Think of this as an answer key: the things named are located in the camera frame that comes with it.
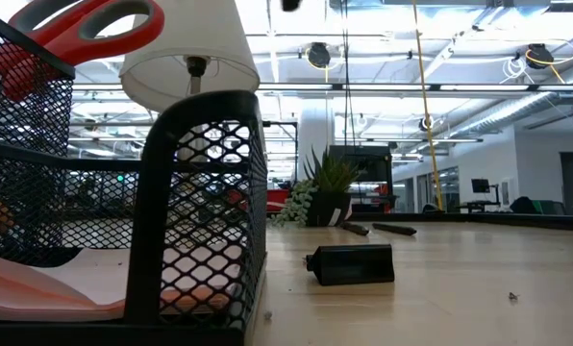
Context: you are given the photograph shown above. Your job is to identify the red handled scissors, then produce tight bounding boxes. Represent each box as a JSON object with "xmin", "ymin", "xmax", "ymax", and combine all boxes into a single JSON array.
[{"xmin": 0, "ymin": 0, "xmax": 166, "ymax": 114}]

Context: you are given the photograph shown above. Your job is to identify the pink sticky note pad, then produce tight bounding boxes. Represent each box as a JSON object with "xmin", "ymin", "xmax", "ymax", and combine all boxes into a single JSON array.
[{"xmin": 0, "ymin": 247, "xmax": 243, "ymax": 323}]

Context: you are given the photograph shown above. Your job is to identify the black mesh desk organizer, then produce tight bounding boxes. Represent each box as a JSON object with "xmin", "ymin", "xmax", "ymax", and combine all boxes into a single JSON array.
[{"xmin": 0, "ymin": 9, "xmax": 269, "ymax": 346}]

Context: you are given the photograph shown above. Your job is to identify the red storage bin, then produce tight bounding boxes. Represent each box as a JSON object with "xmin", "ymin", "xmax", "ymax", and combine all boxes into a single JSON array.
[{"xmin": 262, "ymin": 188, "xmax": 291, "ymax": 213}]

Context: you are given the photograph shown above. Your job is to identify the small potted succulent plant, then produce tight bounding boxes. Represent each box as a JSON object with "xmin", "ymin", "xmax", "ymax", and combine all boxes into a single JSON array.
[{"xmin": 268, "ymin": 146, "xmax": 364, "ymax": 229}]

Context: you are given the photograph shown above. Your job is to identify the black equipment cabinet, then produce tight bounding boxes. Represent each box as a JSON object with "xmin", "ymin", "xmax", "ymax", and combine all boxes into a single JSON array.
[{"xmin": 328, "ymin": 144, "xmax": 394, "ymax": 214}]

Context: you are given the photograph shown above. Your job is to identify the black pen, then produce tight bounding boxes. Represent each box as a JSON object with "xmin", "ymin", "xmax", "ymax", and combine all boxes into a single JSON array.
[
  {"xmin": 339, "ymin": 220, "xmax": 371, "ymax": 237},
  {"xmin": 371, "ymin": 222, "xmax": 418, "ymax": 237}
]

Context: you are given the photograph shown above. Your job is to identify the small black rectangular device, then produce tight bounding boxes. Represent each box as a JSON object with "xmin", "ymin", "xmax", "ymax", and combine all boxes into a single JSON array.
[{"xmin": 306, "ymin": 243, "xmax": 396, "ymax": 287}]

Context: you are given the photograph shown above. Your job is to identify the white lamp shade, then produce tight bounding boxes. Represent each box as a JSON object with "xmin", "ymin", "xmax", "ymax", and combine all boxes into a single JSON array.
[{"xmin": 118, "ymin": 0, "xmax": 262, "ymax": 164}]

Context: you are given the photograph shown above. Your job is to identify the black computer monitor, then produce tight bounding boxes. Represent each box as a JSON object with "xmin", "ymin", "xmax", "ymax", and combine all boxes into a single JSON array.
[{"xmin": 469, "ymin": 178, "xmax": 503, "ymax": 207}]

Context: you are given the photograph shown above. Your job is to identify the black bag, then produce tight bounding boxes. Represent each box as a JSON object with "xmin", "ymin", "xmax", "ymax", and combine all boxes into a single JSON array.
[{"xmin": 509, "ymin": 195, "xmax": 540, "ymax": 215}]

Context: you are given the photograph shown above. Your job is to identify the green chair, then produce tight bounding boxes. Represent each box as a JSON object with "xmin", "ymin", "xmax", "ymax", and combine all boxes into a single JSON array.
[{"xmin": 531, "ymin": 199, "xmax": 565, "ymax": 216}]

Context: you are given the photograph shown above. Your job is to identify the black hanging cable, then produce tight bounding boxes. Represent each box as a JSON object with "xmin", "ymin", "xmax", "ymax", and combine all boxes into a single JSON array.
[{"xmin": 339, "ymin": 0, "xmax": 353, "ymax": 148}]

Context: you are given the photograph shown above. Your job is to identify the yellow hanging cable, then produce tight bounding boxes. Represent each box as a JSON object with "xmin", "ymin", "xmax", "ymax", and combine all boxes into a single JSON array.
[{"xmin": 411, "ymin": 0, "xmax": 445, "ymax": 211}]

